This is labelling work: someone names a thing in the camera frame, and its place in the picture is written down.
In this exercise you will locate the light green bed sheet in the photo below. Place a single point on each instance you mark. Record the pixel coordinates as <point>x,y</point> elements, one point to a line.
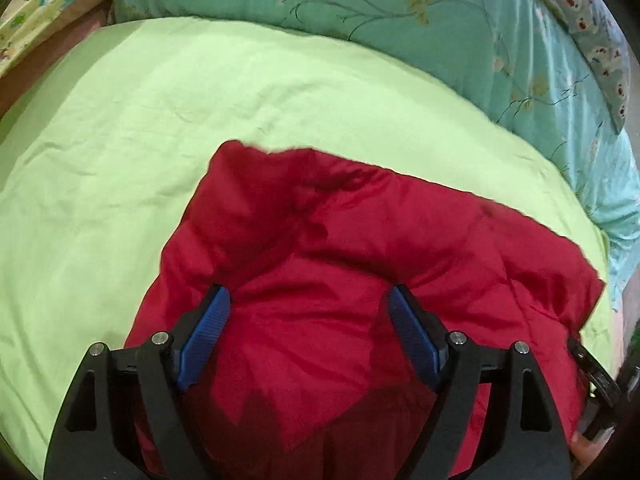
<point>101,157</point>

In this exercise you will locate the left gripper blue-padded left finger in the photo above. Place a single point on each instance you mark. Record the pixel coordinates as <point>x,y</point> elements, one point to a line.
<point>195,335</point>

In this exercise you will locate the yellow patterned blanket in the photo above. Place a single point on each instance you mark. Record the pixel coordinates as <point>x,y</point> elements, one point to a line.
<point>25,24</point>

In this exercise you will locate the red quilted puffer jacket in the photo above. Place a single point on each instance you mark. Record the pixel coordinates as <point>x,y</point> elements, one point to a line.
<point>308,380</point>

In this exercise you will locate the white red-patterned pillow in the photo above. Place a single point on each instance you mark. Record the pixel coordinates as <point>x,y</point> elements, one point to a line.
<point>597,35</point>

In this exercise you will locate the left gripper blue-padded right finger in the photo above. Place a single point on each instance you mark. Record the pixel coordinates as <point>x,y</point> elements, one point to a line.
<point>421,335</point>

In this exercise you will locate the teal floral quilt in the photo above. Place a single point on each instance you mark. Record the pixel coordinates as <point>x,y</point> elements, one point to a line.
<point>513,59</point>

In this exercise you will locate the person's right hand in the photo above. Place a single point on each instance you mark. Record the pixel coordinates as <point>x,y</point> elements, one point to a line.
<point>584,452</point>

